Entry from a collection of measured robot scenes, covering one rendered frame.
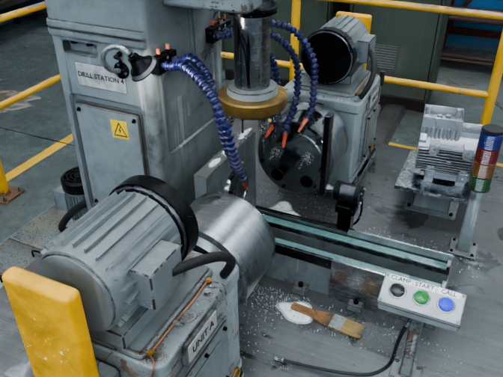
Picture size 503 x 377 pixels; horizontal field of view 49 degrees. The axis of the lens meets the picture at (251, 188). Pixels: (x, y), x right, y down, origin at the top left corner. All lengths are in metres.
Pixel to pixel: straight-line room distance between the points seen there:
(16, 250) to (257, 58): 1.53
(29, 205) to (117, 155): 2.14
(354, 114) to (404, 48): 2.72
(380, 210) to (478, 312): 0.51
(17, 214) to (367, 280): 2.50
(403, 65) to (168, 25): 3.35
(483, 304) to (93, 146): 1.15
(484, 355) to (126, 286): 0.96
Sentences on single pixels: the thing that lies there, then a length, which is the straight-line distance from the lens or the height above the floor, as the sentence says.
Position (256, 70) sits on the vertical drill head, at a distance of 1.35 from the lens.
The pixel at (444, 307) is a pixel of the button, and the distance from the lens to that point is 1.21.
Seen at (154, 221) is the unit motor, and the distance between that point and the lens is 0.94.
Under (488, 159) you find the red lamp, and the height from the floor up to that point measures 1.14.
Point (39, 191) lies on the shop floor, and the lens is 3.74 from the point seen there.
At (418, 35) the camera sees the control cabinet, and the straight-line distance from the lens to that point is 4.48.
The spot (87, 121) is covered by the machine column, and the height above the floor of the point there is 1.25.
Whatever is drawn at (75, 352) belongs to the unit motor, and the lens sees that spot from 0.88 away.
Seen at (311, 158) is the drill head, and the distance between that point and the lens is 1.66.
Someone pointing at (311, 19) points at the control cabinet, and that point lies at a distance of 4.66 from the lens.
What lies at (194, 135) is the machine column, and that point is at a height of 1.17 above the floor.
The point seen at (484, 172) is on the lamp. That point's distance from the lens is 1.65.
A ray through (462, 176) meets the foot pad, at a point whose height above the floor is 0.98.
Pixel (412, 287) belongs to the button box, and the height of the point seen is 1.07.
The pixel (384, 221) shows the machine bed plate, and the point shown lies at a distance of 1.89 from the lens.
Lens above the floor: 1.88
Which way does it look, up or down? 33 degrees down
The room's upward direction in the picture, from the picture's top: straight up
